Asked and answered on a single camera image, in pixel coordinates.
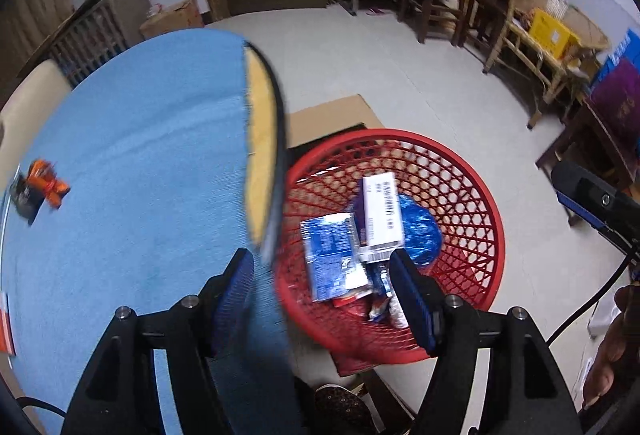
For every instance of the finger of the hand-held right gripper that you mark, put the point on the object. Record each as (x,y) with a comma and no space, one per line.
(590,195)

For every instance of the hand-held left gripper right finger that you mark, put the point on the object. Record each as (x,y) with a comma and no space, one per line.
(415,310)

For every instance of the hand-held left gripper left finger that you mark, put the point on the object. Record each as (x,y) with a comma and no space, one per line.
(232,300)

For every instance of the red and white medicine box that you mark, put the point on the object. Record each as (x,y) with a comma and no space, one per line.
(350,300)

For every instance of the blue plastic bag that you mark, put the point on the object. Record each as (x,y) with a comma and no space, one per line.
(422,235)

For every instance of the white purple-striped box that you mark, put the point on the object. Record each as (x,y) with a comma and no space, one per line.
(382,210)

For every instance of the red plastic mesh basket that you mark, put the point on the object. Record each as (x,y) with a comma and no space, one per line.
(450,175)

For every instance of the person's right hand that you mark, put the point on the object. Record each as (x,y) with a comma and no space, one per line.
(612,355)

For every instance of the dark wooden table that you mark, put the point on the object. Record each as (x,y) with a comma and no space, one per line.
(580,140)

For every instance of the purple box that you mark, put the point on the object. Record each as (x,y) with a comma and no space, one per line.
(617,105)

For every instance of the dark patterned shoe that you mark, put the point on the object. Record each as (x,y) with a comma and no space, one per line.
(342,407)

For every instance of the blue box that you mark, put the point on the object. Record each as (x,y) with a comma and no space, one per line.
(625,50)

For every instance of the bamboo chair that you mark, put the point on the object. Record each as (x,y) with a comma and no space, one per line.
(520,45)

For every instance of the yellow box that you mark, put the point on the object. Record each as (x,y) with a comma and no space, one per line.
(550,32)

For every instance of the orange snack wrapper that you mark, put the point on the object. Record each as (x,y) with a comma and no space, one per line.
(45,180)

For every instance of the black plastic bag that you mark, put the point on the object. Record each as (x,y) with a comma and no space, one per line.
(27,202)

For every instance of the orange and white box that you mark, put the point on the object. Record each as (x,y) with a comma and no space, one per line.
(4,330)

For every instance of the cardboard box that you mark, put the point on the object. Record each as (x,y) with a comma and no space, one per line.
(172,17)

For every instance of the beige sofa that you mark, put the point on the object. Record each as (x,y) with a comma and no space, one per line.
(30,90)

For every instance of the wooden slatted cabinet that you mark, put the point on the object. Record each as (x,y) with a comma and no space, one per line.
(100,30)

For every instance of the beige curtain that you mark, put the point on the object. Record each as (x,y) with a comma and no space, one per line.
(30,15)

